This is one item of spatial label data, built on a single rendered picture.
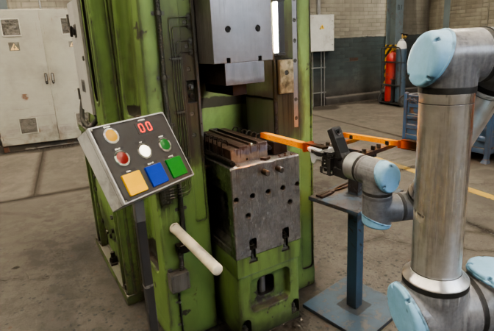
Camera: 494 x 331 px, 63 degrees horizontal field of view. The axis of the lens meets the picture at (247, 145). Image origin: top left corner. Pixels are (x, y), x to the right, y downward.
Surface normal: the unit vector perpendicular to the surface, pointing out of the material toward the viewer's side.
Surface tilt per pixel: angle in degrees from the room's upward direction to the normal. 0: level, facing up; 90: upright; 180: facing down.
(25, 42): 90
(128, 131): 60
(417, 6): 92
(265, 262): 90
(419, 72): 82
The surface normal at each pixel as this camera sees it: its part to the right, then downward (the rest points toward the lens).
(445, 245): -0.12, 0.24
